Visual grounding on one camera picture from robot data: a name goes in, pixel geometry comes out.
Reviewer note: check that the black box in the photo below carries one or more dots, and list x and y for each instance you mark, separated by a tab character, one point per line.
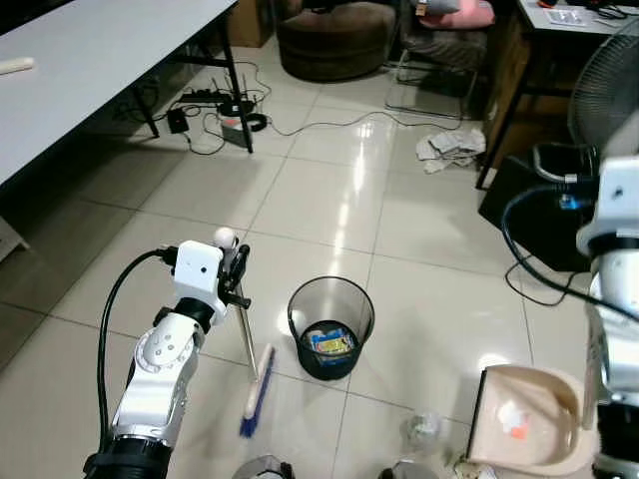
539	225

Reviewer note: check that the white socket strip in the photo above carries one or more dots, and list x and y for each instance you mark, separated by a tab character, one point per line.
566	16

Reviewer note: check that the black power adapter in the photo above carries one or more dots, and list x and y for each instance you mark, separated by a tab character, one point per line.
179	121

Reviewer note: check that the black mesh waste bin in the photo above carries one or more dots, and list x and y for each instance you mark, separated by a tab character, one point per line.
329	364

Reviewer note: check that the chair with pink cushion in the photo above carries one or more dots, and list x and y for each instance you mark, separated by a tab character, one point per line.
454	20

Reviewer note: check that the dark wooden desk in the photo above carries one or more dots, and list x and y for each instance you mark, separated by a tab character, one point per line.
519	80

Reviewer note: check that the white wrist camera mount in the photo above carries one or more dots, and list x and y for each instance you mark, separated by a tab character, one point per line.
198	267
617	205

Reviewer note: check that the crumpled clear plastic litter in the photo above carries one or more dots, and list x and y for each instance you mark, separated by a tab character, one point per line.
423	429

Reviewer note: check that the crumpled grey paper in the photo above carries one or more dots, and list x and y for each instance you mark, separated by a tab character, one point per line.
451	150

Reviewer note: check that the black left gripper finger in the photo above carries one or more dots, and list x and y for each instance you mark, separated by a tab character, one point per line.
233	253
245	274

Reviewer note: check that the blue yellow snack packet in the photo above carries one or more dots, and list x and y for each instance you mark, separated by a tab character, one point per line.
333	342

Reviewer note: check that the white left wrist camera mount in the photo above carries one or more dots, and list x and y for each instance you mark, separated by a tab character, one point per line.
198	267

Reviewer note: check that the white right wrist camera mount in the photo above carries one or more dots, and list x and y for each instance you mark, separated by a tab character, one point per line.
617	205

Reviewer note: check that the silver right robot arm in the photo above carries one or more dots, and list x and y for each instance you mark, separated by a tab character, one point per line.
617	329

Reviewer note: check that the beige cylinder on table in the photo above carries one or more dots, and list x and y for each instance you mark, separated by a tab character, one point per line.
15	66

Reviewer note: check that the brown cardboard box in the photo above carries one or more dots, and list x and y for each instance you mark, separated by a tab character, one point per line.
250	22

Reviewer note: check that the orange scrap of litter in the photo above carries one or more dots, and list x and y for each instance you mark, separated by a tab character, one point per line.
515	432

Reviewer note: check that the white table with black legs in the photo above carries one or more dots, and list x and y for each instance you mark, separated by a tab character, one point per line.
90	70

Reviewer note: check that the black router with antennas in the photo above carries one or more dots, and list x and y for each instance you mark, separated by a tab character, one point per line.
240	108

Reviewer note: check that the grey robot left foot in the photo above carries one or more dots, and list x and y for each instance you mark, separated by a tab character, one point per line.
262	469

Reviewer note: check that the brown round ottoman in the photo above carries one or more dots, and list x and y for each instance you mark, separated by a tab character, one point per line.
334	40

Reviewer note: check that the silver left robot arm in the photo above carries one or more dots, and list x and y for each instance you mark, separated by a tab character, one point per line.
158	371

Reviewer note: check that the black standing fan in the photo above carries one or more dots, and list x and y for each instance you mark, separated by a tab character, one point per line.
604	95

